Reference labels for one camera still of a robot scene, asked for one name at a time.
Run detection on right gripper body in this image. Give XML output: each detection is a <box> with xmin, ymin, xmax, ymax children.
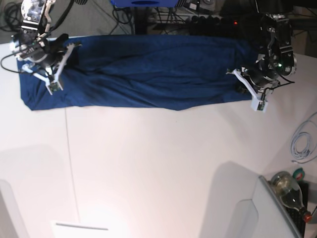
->
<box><xmin>37</xmin><ymin>47</ymin><xmax>66</xmax><ymax>69</ymax></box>

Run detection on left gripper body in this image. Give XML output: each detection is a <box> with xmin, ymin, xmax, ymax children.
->
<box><xmin>246</xmin><ymin>66</ymin><xmax>279</xmax><ymax>91</ymax></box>

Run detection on dark blue t-shirt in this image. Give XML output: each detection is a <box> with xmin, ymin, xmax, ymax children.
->
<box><xmin>20</xmin><ymin>35</ymin><xmax>258</xmax><ymax>111</ymax></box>

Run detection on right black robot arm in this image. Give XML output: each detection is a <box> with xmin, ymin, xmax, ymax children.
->
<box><xmin>11</xmin><ymin>0</ymin><xmax>75</xmax><ymax>72</ymax></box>

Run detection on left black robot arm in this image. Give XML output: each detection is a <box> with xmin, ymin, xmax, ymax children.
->
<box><xmin>240</xmin><ymin>0</ymin><xmax>296</xmax><ymax>100</ymax></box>

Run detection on black power strip red light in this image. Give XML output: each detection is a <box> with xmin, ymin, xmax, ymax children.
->
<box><xmin>190</xmin><ymin>15</ymin><xmax>239</xmax><ymax>27</ymax></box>

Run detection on blue box with slot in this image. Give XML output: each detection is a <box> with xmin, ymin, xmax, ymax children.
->
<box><xmin>110</xmin><ymin>0</ymin><xmax>179</xmax><ymax>7</ymax></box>

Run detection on green tape roll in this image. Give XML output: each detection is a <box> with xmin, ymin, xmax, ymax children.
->
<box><xmin>293</xmin><ymin>168</ymin><xmax>305</xmax><ymax>181</ymax></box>

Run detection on clear plastic bottle red cap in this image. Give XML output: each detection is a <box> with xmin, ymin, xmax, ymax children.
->
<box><xmin>270</xmin><ymin>171</ymin><xmax>312</xmax><ymax>223</ymax></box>

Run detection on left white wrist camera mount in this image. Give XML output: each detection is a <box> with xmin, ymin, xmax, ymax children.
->
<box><xmin>226</xmin><ymin>67</ymin><xmax>276</xmax><ymax>113</ymax></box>

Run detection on black coiled cables on floor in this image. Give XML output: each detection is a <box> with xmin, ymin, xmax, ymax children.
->
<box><xmin>0</xmin><ymin>2</ymin><xmax>24</xmax><ymax>33</ymax></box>

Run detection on coiled light grey cable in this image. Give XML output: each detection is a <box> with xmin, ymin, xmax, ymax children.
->
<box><xmin>290</xmin><ymin>114</ymin><xmax>317</xmax><ymax>164</ymax></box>

